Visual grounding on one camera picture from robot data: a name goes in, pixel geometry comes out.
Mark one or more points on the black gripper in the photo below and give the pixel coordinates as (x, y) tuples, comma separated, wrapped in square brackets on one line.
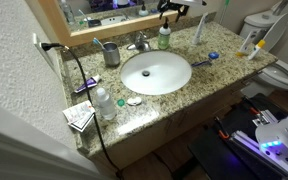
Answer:
[(173, 4)]

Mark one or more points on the green pump soap bottle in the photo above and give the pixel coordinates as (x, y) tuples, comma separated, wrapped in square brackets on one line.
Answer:
[(164, 38)]

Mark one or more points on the white bottle yellow cap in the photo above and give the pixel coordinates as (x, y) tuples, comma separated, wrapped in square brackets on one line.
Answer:
[(255, 51)]

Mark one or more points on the green bottle cap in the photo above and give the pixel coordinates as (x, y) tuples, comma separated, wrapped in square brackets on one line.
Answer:
[(121, 102)]

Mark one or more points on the clear plastic water bottle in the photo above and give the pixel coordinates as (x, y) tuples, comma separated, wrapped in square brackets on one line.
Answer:
[(106, 105)]

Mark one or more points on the white electric toothbrush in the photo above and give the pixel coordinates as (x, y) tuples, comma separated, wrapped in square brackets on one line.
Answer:
[(199, 31)]

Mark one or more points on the chrome faucet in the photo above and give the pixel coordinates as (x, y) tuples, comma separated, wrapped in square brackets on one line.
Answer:
[(140, 41)]

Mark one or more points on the wooden framed mirror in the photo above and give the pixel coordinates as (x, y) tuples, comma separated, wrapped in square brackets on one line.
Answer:
[(117, 28)]

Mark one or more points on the blue razor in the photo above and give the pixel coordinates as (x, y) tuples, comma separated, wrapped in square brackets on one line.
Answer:
[(200, 63)]

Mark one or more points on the blue floss box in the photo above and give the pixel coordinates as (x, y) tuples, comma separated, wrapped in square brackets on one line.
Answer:
[(213, 55)]

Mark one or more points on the white oval sink basin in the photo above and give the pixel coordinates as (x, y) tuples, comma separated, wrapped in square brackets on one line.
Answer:
[(164, 75)]

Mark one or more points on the steel cup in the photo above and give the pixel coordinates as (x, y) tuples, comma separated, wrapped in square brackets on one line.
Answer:
[(111, 55)]

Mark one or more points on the short white tube blue print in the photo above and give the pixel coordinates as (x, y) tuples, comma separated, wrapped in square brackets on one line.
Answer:
[(247, 43)]

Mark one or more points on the blue white toothbrush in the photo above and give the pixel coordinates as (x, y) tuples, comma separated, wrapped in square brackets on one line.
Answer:
[(98, 42)]

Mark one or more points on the purple toothpaste tube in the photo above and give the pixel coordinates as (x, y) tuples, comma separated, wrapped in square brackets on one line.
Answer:
[(88, 84)]

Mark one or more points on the wooden vanity cabinet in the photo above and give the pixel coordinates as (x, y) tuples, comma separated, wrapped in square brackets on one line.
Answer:
[(170, 133)]

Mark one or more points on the white toilet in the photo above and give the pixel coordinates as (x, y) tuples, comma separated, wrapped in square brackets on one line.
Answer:
[(284, 75)]

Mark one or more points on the black orange clamp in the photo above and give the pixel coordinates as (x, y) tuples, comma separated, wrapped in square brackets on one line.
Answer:
[(254, 111), (223, 133)]

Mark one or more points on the black robot cart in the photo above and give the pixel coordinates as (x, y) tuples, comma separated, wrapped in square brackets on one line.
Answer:
[(214, 156)]

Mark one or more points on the white door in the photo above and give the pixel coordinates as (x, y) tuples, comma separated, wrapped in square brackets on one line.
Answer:
[(24, 153)]

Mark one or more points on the white wall outlet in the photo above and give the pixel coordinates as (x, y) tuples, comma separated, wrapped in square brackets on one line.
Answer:
[(39, 45)]

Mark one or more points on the aluminium mounting rail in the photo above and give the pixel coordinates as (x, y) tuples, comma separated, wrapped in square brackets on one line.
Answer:
[(250, 141)]

